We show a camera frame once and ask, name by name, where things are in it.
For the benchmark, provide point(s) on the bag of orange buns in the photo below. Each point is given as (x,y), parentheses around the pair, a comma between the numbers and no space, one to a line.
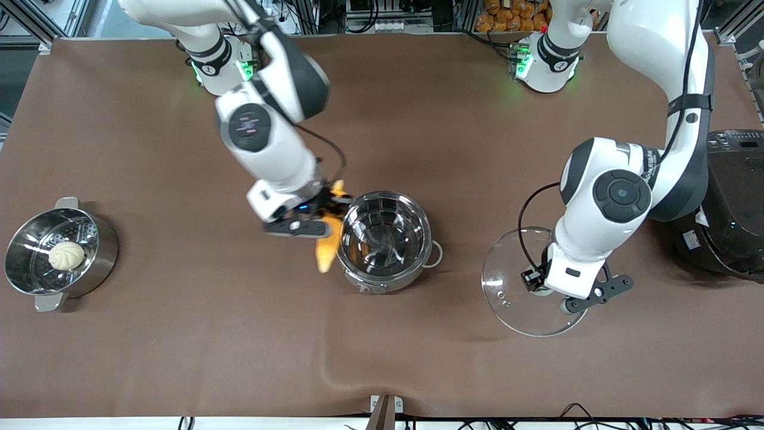
(513,17)

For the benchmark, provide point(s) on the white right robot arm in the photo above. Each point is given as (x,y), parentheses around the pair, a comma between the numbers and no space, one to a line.
(268,125)

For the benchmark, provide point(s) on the yellow corn cob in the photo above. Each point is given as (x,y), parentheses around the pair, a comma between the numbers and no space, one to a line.
(329,248)

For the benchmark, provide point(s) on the grey table clamp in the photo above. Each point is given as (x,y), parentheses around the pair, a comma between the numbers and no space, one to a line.
(385,411)

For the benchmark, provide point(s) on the brown table mat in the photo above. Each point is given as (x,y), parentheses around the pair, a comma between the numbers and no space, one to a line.
(382,352)

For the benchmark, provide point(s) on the black rice cooker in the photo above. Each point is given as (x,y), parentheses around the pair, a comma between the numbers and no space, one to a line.
(734,197)

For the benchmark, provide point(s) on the glass pot lid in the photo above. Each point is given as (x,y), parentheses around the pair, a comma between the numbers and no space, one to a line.
(513,298)

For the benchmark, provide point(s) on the white power strip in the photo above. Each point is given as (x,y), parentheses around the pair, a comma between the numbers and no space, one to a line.
(280,15)

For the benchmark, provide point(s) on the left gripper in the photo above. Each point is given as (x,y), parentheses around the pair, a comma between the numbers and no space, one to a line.
(530,279)

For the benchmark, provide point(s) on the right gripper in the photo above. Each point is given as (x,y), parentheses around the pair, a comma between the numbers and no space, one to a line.
(323,205)

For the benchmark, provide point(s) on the steel steamer pot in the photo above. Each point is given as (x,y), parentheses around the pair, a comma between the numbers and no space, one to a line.
(89,269)

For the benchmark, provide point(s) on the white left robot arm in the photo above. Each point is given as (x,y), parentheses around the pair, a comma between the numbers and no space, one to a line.
(621,191)

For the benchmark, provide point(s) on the white steamed bun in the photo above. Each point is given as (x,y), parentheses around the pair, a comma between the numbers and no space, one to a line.
(66,255)

